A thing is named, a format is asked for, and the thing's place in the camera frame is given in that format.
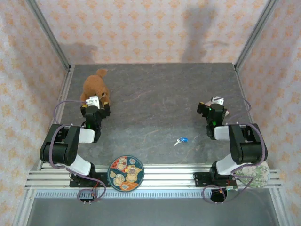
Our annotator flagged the green floral plate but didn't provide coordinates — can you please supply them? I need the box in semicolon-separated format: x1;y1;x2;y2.
235;162;270;189

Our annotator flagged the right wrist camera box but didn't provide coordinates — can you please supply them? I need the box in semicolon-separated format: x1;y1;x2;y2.
211;96;225;106

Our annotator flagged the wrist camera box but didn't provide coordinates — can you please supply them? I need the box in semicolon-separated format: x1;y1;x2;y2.
211;96;225;106
85;95;101;109

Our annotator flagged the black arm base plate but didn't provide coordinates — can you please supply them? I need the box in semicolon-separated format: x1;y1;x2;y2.
193;172;237;188
69;172;111;188

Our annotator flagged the grey metal panel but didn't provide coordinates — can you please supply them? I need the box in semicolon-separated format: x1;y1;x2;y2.
25;197;280;226

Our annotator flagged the aluminium side rail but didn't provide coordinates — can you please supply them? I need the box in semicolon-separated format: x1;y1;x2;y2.
232;63;263;151
39;65;76;170

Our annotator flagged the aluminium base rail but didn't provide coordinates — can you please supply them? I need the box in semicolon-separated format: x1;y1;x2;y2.
24;164;283;189

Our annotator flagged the grey slotted cable duct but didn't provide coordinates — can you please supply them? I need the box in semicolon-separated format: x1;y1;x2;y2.
35;191;276;200

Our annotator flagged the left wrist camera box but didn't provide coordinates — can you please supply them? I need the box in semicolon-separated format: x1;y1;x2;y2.
85;95;101;109

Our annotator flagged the round cartoon plate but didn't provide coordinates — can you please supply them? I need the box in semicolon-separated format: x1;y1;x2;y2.
107;154;144;193

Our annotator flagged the aluminium frame post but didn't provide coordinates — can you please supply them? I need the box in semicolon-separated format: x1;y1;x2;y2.
234;0;279;71
25;0;72;71

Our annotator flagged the brown plush toy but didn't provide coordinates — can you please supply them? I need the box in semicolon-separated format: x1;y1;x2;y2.
80;68;111;106

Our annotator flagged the colour marker pack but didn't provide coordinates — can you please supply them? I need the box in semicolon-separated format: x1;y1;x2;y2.
205;100;230;116

